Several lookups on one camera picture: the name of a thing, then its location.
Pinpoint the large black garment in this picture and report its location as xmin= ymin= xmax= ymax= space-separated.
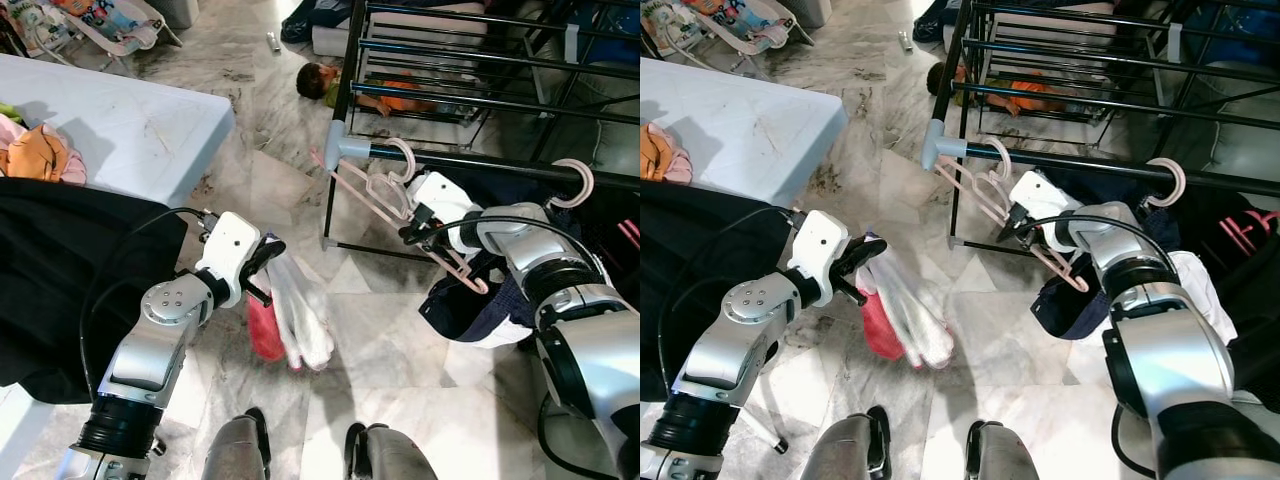
xmin=0 ymin=178 xmax=196 ymax=403
xmin=640 ymin=180 xmax=801 ymax=401

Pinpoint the orange cloth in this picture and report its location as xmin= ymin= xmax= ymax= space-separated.
xmin=640 ymin=122 xmax=681 ymax=181
xmin=0 ymin=122 xmax=71 ymax=183

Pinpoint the navy clothes pile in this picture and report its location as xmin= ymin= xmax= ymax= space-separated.
xmin=912 ymin=0 xmax=966 ymax=43
xmin=280 ymin=0 xmax=366 ymax=43

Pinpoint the robot left leg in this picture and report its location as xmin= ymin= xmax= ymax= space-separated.
xmin=800 ymin=408 xmax=893 ymax=480
xmin=203 ymin=408 xmax=271 ymax=480

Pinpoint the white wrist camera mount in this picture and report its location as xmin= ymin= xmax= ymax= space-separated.
xmin=1008 ymin=170 xmax=1071 ymax=226
xmin=787 ymin=210 xmax=851 ymax=308
xmin=193 ymin=212 xmax=263 ymax=308
xmin=410 ymin=172 xmax=483 ymax=229

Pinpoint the robot right leg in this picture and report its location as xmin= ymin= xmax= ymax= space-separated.
xmin=345 ymin=422 xmax=441 ymax=480
xmin=965 ymin=420 xmax=1041 ymax=480

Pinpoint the white folded mattress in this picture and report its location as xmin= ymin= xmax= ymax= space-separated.
xmin=985 ymin=15 xmax=1121 ymax=56
xmin=312 ymin=20 xmax=481 ymax=61

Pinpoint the black metal drying rack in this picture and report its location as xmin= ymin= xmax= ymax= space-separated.
xmin=925 ymin=0 xmax=1280 ymax=251
xmin=320 ymin=0 xmax=641 ymax=251

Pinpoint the doll in orange clothes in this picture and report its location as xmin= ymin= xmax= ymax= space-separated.
xmin=927 ymin=60 xmax=1061 ymax=116
xmin=297 ymin=62 xmax=441 ymax=116

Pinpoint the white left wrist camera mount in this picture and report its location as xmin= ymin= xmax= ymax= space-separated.
xmin=787 ymin=210 xmax=851 ymax=308
xmin=193 ymin=212 xmax=263 ymax=308

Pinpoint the robot leg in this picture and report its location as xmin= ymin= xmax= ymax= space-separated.
xmin=345 ymin=422 xmax=441 ymax=480
xmin=203 ymin=408 xmax=271 ymax=480
xmin=800 ymin=408 xmax=893 ymax=480
xmin=965 ymin=420 xmax=1041 ymax=480

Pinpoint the baby bouncer seat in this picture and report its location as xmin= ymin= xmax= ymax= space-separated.
xmin=640 ymin=0 xmax=816 ymax=61
xmin=5 ymin=0 xmax=181 ymax=73

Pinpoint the navy and white garment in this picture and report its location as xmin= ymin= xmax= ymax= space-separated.
xmin=1030 ymin=165 xmax=1241 ymax=346
xmin=418 ymin=165 xmax=546 ymax=349

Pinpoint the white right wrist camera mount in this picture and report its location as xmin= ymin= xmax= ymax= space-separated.
xmin=1008 ymin=170 xmax=1071 ymax=226
xmin=410 ymin=172 xmax=483 ymax=229

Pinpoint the white tube frame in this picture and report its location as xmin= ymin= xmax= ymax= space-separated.
xmin=745 ymin=385 xmax=791 ymax=453

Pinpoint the pale pink plastic hanger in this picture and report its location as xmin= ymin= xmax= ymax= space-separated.
xmin=308 ymin=137 xmax=491 ymax=296
xmin=547 ymin=158 xmax=597 ymax=211
xmin=1145 ymin=157 xmax=1188 ymax=209
xmin=933 ymin=135 xmax=1091 ymax=294

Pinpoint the light blue plastic table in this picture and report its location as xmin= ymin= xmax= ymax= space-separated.
xmin=640 ymin=55 xmax=849 ymax=208
xmin=0 ymin=53 xmax=236 ymax=480

